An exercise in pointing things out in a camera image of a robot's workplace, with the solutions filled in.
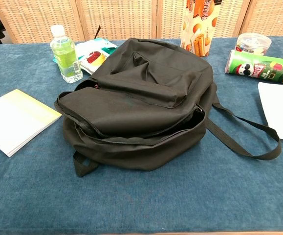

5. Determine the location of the clear round jar of clips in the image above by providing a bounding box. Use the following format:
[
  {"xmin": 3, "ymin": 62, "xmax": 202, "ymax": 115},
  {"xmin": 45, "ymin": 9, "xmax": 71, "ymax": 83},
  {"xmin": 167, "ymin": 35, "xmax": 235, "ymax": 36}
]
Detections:
[{"xmin": 235, "ymin": 33, "xmax": 273, "ymax": 56}]

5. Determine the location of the white snack packet red picture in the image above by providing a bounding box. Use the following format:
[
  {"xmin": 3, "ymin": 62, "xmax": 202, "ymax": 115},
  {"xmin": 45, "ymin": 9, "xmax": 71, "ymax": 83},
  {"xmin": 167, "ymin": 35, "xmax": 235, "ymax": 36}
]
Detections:
[{"xmin": 78, "ymin": 50, "xmax": 108, "ymax": 75}]

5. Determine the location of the orange biscuit box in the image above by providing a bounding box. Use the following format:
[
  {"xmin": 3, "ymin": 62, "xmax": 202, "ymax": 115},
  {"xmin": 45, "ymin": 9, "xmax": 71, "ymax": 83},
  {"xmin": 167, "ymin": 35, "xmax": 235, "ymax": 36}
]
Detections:
[{"xmin": 180, "ymin": 0, "xmax": 223, "ymax": 57}]

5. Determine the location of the yellow and white notebook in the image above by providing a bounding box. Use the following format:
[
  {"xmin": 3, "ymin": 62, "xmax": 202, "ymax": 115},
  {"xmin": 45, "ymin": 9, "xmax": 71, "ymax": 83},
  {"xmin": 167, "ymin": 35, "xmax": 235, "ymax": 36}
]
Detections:
[{"xmin": 0, "ymin": 89, "xmax": 63, "ymax": 158}]

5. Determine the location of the small green label drink bottle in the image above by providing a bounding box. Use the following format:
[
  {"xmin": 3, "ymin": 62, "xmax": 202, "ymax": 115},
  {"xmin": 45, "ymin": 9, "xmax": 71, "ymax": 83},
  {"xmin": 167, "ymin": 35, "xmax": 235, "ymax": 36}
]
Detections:
[{"xmin": 49, "ymin": 24, "xmax": 84, "ymax": 84}]

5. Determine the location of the blue table cloth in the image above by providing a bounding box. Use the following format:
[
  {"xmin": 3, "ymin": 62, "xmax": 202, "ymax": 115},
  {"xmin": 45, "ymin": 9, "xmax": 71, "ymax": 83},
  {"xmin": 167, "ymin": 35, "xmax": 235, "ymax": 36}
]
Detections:
[{"xmin": 0, "ymin": 36, "xmax": 283, "ymax": 234}]

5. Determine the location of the wicker folding screen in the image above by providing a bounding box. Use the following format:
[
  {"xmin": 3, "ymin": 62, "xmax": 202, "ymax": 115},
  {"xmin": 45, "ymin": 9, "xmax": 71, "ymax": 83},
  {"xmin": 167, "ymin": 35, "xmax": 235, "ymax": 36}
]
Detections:
[{"xmin": 0, "ymin": 0, "xmax": 283, "ymax": 45}]

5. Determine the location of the teal wet wipes pack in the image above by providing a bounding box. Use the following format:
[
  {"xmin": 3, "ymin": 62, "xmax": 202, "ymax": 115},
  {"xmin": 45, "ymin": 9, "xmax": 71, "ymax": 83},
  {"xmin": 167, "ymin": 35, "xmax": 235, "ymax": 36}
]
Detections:
[{"xmin": 52, "ymin": 38, "xmax": 119, "ymax": 65}]

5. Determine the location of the black fabric bag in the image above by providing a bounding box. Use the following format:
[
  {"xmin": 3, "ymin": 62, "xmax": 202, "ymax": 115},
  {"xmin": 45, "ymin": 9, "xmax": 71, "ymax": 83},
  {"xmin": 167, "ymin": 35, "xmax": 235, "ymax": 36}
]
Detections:
[{"xmin": 54, "ymin": 38, "xmax": 283, "ymax": 178}]

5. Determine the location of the green chips can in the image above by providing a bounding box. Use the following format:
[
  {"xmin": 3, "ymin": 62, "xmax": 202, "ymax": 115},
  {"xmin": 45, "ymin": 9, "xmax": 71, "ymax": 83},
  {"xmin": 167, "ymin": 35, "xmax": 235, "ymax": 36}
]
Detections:
[{"xmin": 224, "ymin": 49, "xmax": 283, "ymax": 86}]

